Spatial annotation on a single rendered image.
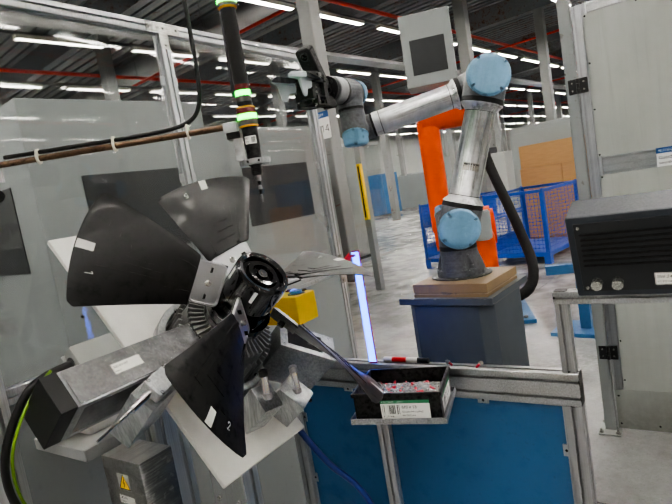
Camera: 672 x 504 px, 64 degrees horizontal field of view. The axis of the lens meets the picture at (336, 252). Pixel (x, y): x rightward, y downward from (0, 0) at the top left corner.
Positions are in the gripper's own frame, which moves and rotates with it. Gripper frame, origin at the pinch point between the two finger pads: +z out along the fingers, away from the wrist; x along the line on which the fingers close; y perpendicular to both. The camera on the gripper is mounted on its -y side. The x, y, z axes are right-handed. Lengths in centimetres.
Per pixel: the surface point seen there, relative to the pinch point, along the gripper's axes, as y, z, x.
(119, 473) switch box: 86, 43, 34
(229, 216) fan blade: 31.4, 16.8, 9.4
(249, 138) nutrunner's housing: 15.2, 17.1, -1.2
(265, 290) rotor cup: 47, 29, -9
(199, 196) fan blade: 25.6, 17.0, 18.0
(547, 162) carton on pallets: 39, -776, 110
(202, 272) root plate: 42, 34, 3
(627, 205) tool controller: 42, -17, -69
